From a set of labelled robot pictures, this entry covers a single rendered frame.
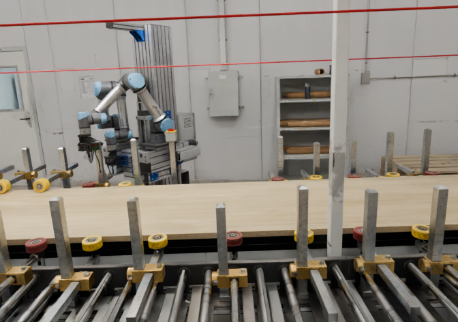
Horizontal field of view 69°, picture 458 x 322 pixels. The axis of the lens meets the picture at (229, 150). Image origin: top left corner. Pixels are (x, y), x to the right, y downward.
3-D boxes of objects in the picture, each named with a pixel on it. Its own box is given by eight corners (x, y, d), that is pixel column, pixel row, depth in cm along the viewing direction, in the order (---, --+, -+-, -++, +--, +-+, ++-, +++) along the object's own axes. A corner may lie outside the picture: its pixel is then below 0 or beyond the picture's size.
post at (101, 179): (103, 206, 240) (95, 140, 230) (108, 206, 240) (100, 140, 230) (101, 208, 237) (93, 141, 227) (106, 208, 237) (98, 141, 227)
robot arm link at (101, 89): (114, 130, 311) (113, 87, 269) (97, 132, 305) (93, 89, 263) (112, 121, 317) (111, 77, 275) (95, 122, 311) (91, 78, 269)
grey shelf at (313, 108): (275, 184, 493) (275, 76, 461) (338, 183, 484) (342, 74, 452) (277, 194, 450) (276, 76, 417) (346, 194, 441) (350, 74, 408)
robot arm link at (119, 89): (124, 70, 265) (80, 115, 249) (129, 69, 256) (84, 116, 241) (134, 81, 271) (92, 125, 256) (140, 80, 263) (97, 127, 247)
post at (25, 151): (35, 212, 241) (24, 147, 231) (39, 212, 241) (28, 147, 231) (32, 214, 238) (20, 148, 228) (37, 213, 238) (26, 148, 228)
